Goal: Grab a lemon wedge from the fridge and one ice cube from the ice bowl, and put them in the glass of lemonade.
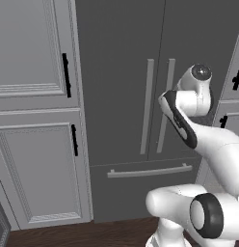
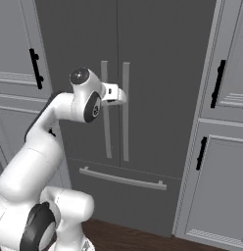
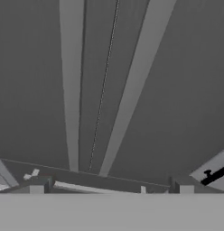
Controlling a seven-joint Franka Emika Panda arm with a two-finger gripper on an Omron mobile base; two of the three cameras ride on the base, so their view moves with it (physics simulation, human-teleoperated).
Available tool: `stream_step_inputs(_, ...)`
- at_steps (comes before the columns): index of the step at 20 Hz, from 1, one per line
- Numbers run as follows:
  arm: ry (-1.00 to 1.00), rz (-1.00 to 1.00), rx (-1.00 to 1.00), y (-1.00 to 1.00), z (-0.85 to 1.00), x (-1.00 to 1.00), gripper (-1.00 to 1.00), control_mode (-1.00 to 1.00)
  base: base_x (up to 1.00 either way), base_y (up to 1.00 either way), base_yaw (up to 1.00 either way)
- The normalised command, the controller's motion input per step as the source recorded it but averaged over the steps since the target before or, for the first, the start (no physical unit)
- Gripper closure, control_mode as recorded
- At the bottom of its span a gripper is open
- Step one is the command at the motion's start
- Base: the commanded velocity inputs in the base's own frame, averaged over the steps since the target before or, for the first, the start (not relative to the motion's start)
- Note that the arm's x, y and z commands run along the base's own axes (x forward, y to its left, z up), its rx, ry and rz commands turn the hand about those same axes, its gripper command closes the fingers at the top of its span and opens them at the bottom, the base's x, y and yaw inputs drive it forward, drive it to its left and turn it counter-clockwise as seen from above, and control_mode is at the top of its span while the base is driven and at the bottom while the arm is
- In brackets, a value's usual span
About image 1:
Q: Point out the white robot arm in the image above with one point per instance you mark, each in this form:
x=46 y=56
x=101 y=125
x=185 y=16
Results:
x=221 y=151

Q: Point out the dark grey fridge drawer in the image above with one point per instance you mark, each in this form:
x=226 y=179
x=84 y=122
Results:
x=124 y=193

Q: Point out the dark grey cabinet panel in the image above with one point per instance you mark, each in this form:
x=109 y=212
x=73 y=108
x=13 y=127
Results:
x=1 y=222

